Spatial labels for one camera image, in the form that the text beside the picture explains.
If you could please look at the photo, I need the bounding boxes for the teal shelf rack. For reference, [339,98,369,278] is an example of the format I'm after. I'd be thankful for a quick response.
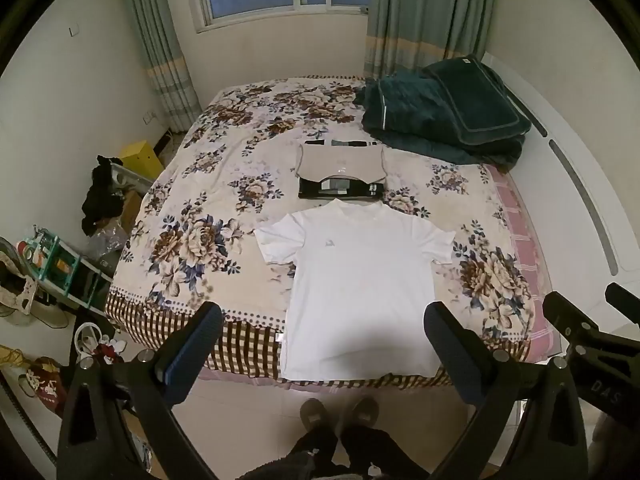
[20,227,113,311]

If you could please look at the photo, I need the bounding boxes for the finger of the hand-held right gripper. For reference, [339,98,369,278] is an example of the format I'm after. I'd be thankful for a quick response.
[542,290,601,348]
[605,282,640,322]

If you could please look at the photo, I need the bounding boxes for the black printed garment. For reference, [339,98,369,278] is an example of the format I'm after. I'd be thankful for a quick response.
[297,175,383,202]

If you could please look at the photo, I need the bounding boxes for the clear plastic bag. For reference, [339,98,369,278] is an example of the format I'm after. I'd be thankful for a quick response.
[87,225,131,263]

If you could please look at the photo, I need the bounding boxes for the yellow box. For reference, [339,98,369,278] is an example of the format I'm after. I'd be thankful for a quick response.
[120,140,166,178]

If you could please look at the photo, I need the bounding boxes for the white headboard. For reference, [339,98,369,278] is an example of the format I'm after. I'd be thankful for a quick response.
[480,52,640,311]

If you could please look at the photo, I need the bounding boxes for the black hanging clothes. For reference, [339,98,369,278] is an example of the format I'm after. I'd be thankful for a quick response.
[81,155,126,236]

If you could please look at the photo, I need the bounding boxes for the person's dark pants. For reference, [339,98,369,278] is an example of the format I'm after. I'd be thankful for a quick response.
[240,422,431,480]

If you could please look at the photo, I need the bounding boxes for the dark green pillow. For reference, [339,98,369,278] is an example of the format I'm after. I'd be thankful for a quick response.
[422,55,532,147]

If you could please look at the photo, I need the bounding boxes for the white t-shirt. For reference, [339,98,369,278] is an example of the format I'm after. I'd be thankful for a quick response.
[254,198,457,382]

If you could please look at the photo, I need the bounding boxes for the beige tank top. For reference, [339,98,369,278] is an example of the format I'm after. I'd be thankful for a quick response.
[298,142,388,186]

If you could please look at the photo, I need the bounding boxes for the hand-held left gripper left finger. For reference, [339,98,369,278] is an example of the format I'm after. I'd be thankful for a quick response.
[56,301,224,480]

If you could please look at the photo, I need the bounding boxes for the dark green blanket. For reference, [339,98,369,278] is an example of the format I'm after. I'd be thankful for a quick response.
[354,71,526,171]

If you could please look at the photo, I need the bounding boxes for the green striped curtain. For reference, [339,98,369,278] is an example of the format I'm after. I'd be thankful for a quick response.
[367,0,498,83]
[122,0,203,133]

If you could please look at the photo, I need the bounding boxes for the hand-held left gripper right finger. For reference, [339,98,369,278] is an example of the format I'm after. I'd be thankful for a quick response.
[424,301,586,480]

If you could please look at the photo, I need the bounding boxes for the pink checked under sheet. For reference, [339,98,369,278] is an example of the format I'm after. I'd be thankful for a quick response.
[487,165,556,361]

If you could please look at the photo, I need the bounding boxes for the red bag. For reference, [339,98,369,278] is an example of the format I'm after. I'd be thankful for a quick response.
[17,357,68,418]

